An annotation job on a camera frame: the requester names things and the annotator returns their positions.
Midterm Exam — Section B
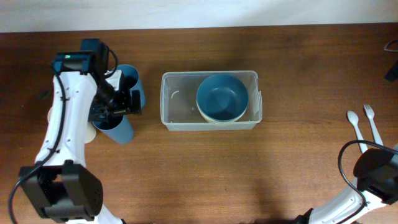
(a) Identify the white plastic spoon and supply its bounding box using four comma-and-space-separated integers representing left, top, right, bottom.
346, 111, 368, 153

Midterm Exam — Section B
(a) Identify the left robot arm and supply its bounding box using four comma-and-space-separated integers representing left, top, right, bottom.
16, 39, 146, 223

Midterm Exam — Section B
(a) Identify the cream bowl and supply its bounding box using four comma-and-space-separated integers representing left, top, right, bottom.
197, 105, 248, 120
200, 113, 243, 123

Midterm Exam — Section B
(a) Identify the clear plastic container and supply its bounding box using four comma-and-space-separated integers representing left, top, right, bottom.
160, 70, 262, 131

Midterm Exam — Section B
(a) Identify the blue cup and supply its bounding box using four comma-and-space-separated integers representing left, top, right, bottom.
117, 64, 146, 109
93, 115, 134, 144

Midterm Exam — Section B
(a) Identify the blue cup front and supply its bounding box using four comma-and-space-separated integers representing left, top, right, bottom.
93, 115, 134, 144

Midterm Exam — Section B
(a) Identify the white plastic fork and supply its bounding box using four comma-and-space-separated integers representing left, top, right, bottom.
363, 105, 384, 146

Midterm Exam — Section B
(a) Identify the cream bowl back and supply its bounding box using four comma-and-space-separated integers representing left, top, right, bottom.
197, 105, 248, 120

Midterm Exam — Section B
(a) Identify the cream cup front left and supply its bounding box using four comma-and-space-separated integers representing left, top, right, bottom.
47, 108, 96, 144

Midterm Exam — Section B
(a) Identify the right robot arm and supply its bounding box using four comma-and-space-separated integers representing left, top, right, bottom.
292, 104, 397, 223

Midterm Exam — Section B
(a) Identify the blue cup back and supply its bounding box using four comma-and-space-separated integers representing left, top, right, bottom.
117, 64, 146, 109

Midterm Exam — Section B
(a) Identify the cream bowl front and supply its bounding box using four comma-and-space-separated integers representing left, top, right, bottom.
200, 113, 243, 123

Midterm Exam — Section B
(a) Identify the blue bowl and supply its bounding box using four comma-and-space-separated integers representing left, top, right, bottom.
196, 74, 249, 118

